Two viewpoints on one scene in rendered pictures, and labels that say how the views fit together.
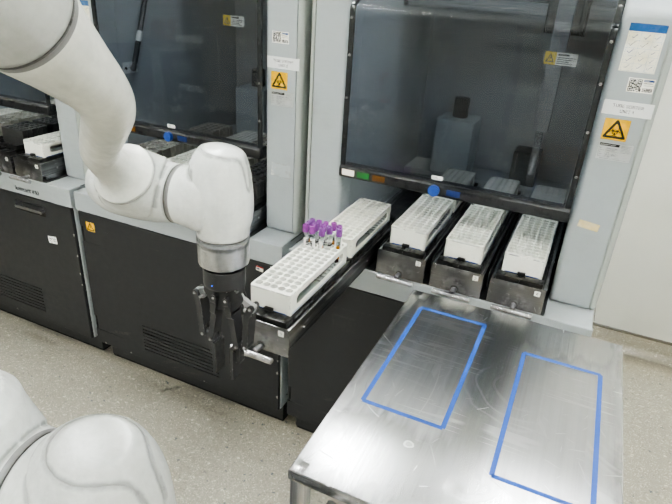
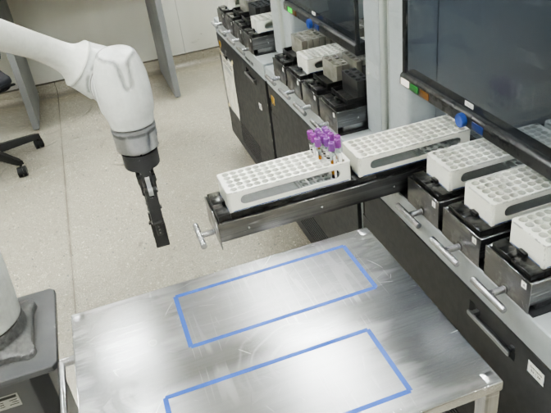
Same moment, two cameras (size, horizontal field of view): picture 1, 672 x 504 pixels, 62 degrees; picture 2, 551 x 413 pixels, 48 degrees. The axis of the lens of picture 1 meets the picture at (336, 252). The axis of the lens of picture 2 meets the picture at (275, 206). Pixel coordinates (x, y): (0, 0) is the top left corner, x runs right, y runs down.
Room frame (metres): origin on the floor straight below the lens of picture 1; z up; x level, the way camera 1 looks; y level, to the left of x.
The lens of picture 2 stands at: (0.36, -0.89, 1.54)
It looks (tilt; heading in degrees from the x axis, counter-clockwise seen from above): 32 degrees down; 52
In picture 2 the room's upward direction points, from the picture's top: 8 degrees counter-clockwise
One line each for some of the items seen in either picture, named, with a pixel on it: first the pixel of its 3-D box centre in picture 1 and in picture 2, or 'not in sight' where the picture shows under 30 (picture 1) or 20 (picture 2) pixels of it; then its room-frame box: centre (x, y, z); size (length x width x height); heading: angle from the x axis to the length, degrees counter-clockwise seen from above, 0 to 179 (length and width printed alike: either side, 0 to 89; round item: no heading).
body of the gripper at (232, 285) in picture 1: (224, 286); (143, 167); (0.87, 0.20, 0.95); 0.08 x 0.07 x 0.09; 67
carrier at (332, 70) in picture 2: not in sight; (332, 70); (1.70, 0.44, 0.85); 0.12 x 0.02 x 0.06; 67
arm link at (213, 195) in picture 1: (214, 189); (121, 84); (0.88, 0.21, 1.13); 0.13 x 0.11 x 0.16; 76
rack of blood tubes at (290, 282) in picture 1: (302, 273); (284, 179); (1.15, 0.08, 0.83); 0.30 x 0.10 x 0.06; 157
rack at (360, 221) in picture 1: (356, 227); (406, 147); (1.44, -0.05, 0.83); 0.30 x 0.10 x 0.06; 157
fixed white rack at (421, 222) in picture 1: (423, 221); (494, 157); (1.51, -0.25, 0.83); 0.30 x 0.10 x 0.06; 157
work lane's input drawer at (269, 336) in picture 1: (327, 270); (339, 184); (1.28, 0.02, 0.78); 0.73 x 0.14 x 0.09; 157
